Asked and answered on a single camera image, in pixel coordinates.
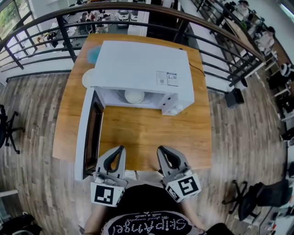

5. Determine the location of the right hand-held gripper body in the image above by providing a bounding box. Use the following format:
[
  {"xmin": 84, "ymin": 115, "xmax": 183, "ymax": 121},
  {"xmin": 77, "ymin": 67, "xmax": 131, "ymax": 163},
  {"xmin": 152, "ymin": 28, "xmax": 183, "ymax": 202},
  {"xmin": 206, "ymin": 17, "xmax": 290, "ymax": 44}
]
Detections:
[{"xmin": 161, "ymin": 166, "xmax": 202, "ymax": 204}]

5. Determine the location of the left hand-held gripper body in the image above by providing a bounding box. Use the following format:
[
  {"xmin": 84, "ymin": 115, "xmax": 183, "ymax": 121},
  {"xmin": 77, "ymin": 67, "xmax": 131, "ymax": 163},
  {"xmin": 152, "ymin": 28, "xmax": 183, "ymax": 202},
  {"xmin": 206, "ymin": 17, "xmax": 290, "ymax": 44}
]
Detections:
[{"xmin": 90, "ymin": 170, "xmax": 129, "ymax": 208}]

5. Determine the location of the white round food bowl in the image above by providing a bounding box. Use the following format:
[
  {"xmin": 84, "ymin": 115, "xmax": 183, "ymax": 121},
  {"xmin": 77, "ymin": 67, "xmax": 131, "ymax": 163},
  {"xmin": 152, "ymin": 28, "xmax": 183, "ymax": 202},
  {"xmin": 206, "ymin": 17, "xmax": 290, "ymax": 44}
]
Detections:
[{"xmin": 124, "ymin": 90, "xmax": 145, "ymax": 104}]

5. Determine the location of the white microwave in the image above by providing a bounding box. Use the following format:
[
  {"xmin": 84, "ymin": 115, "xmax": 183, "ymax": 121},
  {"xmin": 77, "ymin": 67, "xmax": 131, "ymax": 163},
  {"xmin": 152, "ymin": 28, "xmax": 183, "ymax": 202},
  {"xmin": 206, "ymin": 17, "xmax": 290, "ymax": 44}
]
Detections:
[{"xmin": 74, "ymin": 40, "xmax": 195, "ymax": 182}]

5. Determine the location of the person's left forearm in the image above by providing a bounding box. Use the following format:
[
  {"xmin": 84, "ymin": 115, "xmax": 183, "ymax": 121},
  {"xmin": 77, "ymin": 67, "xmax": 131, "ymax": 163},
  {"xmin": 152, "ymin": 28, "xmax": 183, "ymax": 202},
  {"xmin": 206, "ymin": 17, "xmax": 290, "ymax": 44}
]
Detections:
[{"xmin": 83, "ymin": 203, "xmax": 111, "ymax": 235}]

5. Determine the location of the person's right forearm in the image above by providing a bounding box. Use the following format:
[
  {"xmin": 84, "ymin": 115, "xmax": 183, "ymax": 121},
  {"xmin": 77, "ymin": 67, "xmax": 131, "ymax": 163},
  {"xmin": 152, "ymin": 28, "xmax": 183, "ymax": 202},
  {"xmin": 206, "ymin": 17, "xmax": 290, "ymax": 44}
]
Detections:
[{"xmin": 180, "ymin": 199, "xmax": 206, "ymax": 231}]

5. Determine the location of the person's black printed shirt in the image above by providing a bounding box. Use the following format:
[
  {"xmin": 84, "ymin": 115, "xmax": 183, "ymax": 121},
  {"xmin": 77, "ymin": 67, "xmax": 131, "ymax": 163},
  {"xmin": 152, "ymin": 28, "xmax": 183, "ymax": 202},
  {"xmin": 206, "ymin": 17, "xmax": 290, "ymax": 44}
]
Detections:
[{"xmin": 101, "ymin": 183, "xmax": 207, "ymax": 235}]

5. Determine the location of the black office chair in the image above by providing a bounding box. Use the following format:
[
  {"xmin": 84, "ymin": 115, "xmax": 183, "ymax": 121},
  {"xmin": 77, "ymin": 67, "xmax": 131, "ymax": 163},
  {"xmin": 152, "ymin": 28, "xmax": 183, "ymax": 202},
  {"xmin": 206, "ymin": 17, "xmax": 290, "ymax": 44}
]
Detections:
[
  {"xmin": 222, "ymin": 179, "xmax": 290, "ymax": 222},
  {"xmin": 0, "ymin": 104, "xmax": 25, "ymax": 155}
]

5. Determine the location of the black box speaker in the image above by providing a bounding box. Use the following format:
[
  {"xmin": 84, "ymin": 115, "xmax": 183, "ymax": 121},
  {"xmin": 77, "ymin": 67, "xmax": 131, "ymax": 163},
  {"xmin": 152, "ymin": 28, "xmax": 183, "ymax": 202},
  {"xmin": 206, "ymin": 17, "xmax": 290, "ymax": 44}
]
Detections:
[{"xmin": 224, "ymin": 88, "xmax": 245, "ymax": 108}]

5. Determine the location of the white round plate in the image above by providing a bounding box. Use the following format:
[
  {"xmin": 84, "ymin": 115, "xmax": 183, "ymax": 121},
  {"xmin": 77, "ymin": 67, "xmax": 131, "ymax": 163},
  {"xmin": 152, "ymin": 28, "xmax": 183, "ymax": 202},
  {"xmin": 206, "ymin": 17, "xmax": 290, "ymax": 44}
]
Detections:
[{"xmin": 82, "ymin": 68, "xmax": 96, "ymax": 88}]

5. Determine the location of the black bag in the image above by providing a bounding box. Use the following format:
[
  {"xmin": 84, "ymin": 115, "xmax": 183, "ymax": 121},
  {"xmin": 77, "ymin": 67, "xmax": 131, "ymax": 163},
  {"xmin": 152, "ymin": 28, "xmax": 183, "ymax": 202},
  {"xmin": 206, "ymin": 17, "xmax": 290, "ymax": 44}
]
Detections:
[{"xmin": 0, "ymin": 212, "xmax": 42, "ymax": 235}]

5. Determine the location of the white round bin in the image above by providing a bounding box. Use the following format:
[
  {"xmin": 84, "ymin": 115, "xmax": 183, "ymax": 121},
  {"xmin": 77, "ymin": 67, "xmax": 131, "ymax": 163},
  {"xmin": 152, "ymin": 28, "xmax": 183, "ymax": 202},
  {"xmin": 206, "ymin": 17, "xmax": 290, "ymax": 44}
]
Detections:
[{"xmin": 234, "ymin": 78, "xmax": 249, "ymax": 90}]

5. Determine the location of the blue round plate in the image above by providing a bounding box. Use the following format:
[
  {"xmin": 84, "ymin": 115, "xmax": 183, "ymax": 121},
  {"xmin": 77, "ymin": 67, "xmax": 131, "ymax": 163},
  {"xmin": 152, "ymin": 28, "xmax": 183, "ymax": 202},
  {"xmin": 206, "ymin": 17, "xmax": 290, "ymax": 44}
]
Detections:
[{"xmin": 87, "ymin": 45, "xmax": 102, "ymax": 64}]

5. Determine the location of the black railing with wooden handrail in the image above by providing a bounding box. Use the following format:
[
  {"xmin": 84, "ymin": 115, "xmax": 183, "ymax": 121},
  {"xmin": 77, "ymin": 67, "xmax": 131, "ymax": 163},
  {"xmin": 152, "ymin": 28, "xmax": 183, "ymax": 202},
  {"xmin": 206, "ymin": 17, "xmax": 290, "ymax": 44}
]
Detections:
[{"xmin": 0, "ymin": 1, "xmax": 267, "ymax": 87}]

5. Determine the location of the black power cable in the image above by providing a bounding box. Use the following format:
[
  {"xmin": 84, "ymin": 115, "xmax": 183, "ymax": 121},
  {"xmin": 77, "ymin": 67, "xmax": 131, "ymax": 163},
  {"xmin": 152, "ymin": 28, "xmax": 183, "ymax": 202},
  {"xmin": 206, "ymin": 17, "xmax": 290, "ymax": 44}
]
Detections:
[{"xmin": 179, "ymin": 47, "xmax": 206, "ymax": 78}]

